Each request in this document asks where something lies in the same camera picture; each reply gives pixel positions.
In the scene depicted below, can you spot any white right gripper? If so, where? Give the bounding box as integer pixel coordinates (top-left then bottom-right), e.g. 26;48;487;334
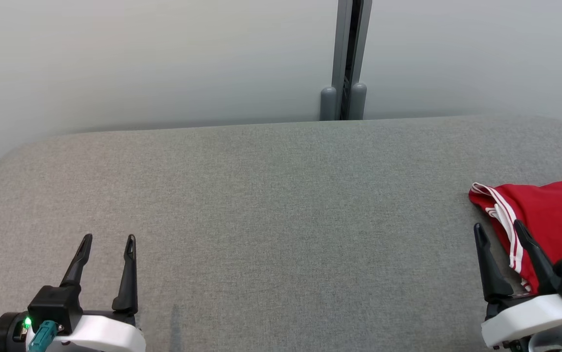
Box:
473;219;562;349

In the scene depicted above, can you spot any teal left cable connector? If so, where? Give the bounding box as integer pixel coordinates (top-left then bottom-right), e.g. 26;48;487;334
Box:
27;320;59;352

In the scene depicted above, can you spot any red Bulls 23 jersey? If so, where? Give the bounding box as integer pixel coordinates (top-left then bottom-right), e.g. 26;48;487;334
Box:
468;178;562;294

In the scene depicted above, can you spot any grey partition post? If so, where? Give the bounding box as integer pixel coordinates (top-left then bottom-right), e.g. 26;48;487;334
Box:
319;0;374;122

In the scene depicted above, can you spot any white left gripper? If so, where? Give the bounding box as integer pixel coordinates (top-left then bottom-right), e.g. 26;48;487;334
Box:
55;233;147;352

